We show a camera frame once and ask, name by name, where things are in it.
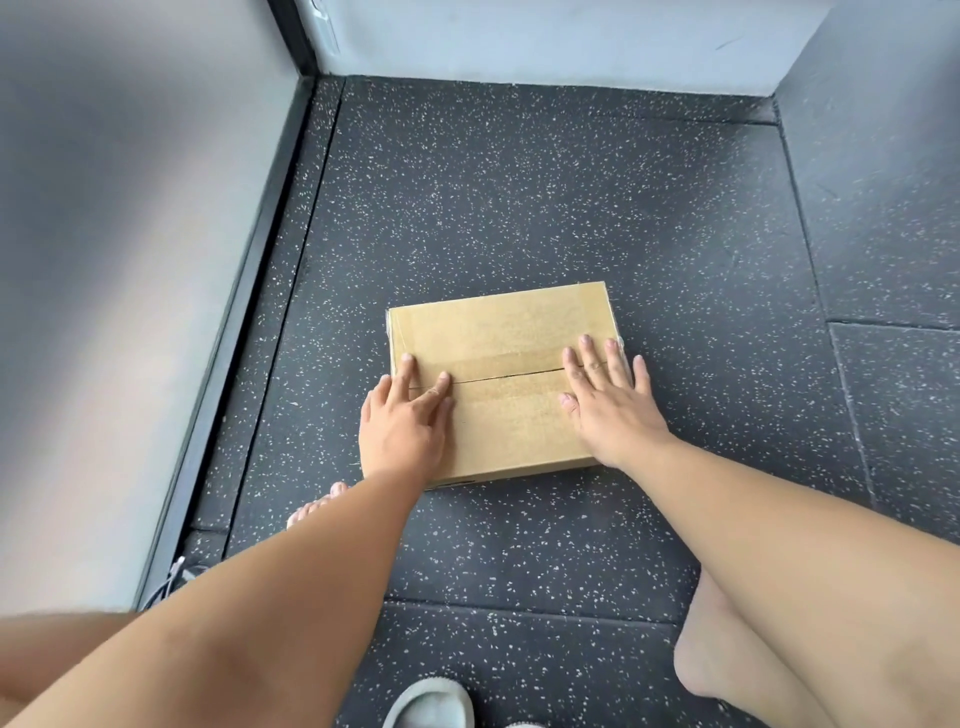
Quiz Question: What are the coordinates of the person's left hand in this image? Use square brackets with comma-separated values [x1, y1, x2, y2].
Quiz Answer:
[359, 352, 457, 490]

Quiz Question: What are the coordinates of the brown cardboard box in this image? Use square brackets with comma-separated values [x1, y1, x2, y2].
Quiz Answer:
[386, 281, 630, 491]

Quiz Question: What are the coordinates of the person's right leg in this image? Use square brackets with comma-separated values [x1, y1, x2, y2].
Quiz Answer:
[672, 573, 837, 728]

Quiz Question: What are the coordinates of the grey cable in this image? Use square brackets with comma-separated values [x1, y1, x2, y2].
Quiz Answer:
[141, 555, 208, 610]

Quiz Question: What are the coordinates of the person's left leg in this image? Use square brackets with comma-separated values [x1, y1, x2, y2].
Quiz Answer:
[0, 610, 145, 714]

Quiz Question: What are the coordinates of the black door frame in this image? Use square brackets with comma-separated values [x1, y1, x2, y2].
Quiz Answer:
[133, 0, 325, 612]

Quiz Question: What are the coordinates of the person's right forearm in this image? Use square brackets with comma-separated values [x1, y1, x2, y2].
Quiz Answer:
[597, 433, 960, 728]

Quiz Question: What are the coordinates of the person's right hand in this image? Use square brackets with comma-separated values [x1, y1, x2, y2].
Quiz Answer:
[559, 335, 671, 466]

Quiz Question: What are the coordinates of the person's left forearm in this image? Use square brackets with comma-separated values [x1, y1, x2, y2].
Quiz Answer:
[6, 468, 442, 728]

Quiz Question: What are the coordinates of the grey slipper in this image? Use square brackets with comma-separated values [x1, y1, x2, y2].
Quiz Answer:
[381, 674, 476, 728]

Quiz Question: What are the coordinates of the person's left foot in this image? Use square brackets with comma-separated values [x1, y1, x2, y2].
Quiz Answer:
[285, 480, 353, 533]

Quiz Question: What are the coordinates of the person's leg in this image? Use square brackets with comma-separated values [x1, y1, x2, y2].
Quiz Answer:
[672, 573, 837, 728]
[0, 610, 145, 714]

